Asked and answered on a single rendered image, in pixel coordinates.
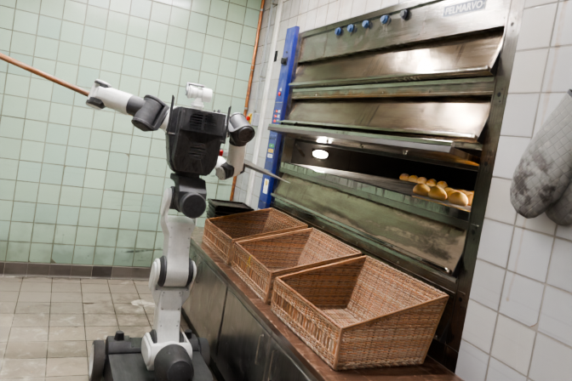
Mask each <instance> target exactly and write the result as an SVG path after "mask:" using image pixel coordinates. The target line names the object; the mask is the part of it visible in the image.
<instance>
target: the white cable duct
mask: <svg viewBox="0 0 572 381"><path fill-rule="evenodd" d="M282 6H283V0H279V1H278V6H277V17H276V22H275V27H274V32H273V38H272V47H271V52H270V59H269V64H268V69H267V74H266V84H265V89H264V94H263V100H262V106H261V111H260V120H259V126H258V131H257V136H256V142H255V152H254V157H253V164H255V165H256V162H257V156H258V151H259V146H260V137H261V130H262V125H263V120H264V115H265V109H266V100H267V95H268V89H269V83H270V78H271V73H272V63H273V58H274V53H275V47H276V42H277V32H278V27H279V21H280V16H281V11H282ZM254 176H255V171H254V170H252V169H251V173H250V178H249V188H248V194H247V199H246V204H248V205H249V204H250V198H251V193H252V188H253V183H254Z"/></svg>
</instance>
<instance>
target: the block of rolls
mask: <svg viewBox="0 0 572 381"><path fill-rule="evenodd" d="M413 192H414V193H415V194H417V195H422V196H429V197H430V198H433V199H437V200H441V201H445V200H448V201H449V202H451V203H454V204H457V205H461V206H466V205H467V206H472V199H473V193H474V191H470V192H469V191H466V190H454V189H452V188H449V187H446V188H444V189H443V188H442V187H440V186H432V187H431V188H429V187H428V186H427V185H424V184H418V185H416V186H415V187H414V189H413Z"/></svg>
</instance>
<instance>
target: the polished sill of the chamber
mask: <svg viewBox="0 0 572 381"><path fill-rule="evenodd" d="M281 168H286V169H289V170H292V171H295V172H298V173H303V174H306V175H309V176H312V177H315V178H319V179H323V180H327V181H329V182H333V183H336V184H338V185H344V186H347V187H350V188H353V189H356V190H359V191H364V192H367V193H370V194H373V195H377V196H381V197H385V198H387V199H391V200H393V201H396V202H401V203H405V204H408V205H410V206H414V207H417V208H422V209H425V210H428V211H431V212H434V213H439V214H442V215H445V216H449V217H451V218H454V219H459V220H462V221H466V222H468V220H469V216H470V212H471V211H470V210H466V209H463V208H458V207H454V206H450V205H447V204H444V203H441V202H435V201H432V200H428V199H425V198H421V197H418V196H412V195H409V194H405V193H402V192H399V191H395V190H389V189H387V188H383V187H379V186H376V185H371V184H367V183H364V182H360V181H356V180H354V179H348V178H344V177H341V176H338V175H334V174H331V173H325V172H322V171H318V170H315V169H311V168H306V167H302V166H299V165H295V164H293V163H289V162H281Z"/></svg>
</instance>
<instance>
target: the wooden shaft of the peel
mask: <svg viewBox="0 0 572 381"><path fill-rule="evenodd" d="M0 60H4V61H6V62H8V63H10V64H12V65H15V66H18V67H19V68H21V69H24V70H26V71H29V72H31V73H33V74H36V75H38V76H40V77H43V78H45V79H47V80H50V81H51V82H55V83H57V84H59V85H61V86H63V87H65V88H69V89H70V90H73V91H75V92H77V93H80V94H82V95H84V96H87V97H88V96H89V93H90V92H89V91H87V90H85V89H83V88H79V87H78V86H76V85H73V84H71V83H69V82H66V81H64V80H62V79H59V78H58V77H54V76H52V75H50V74H48V73H46V72H44V71H40V70H38V69H37V68H35V67H32V66H30V65H27V64H25V63H23V62H20V61H18V60H16V59H13V58H11V57H9V56H7V55H5V54H2V53H0Z"/></svg>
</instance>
